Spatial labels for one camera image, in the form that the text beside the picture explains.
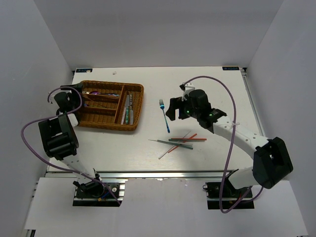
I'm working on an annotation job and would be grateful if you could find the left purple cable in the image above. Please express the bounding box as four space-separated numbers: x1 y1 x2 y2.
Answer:
20 85 122 206

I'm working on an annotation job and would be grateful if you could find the purple bowl spoon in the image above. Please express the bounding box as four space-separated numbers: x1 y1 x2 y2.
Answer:
82 91 120 97

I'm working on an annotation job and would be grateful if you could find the orange white chopstick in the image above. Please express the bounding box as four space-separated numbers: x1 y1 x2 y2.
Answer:
158 133 197 159

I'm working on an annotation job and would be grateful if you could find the teal chopstick lower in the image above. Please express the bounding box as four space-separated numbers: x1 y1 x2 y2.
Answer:
156 140 193 150

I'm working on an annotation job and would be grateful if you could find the right blue table sticker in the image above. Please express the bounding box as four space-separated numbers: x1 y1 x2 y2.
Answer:
222 66 240 71

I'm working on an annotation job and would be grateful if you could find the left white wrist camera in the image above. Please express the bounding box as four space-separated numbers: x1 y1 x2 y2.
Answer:
48 91 59 105

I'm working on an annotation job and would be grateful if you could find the left blue table sticker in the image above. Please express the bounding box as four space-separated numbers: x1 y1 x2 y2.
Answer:
76 69 93 73

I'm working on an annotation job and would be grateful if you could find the knife with pink handle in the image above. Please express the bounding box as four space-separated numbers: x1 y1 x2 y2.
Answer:
121 94 130 124

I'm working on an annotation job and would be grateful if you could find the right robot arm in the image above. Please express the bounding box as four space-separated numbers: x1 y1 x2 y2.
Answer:
166 89 293 197

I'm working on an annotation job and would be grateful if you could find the blue table sticker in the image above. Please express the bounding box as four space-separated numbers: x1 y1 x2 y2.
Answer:
76 69 93 73
222 66 240 71

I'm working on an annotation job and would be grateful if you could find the blue metal fork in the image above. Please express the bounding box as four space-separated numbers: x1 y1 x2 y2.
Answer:
159 99 170 133

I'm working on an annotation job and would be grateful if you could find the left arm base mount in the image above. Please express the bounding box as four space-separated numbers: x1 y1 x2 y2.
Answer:
73 181 122 207

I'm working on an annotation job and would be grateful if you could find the aluminium table rail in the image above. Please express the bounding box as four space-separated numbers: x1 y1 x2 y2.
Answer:
240 68 265 135

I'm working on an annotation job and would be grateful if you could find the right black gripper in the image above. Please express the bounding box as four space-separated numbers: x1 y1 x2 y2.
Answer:
165 96 200 121

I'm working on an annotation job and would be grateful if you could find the orange chopstick long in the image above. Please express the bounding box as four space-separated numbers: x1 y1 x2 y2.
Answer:
168 137 207 141

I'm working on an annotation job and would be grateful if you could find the woven wicker cutlery basket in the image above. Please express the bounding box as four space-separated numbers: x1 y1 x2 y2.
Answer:
73 80 144 131

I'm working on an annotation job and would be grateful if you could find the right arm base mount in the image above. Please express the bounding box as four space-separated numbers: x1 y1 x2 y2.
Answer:
202 182 254 210

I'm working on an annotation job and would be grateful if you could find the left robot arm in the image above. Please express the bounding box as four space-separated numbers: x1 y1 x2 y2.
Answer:
38 86 104 197

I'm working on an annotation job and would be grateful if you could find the knife with green handle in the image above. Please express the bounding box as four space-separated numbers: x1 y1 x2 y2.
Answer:
124 93 132 124

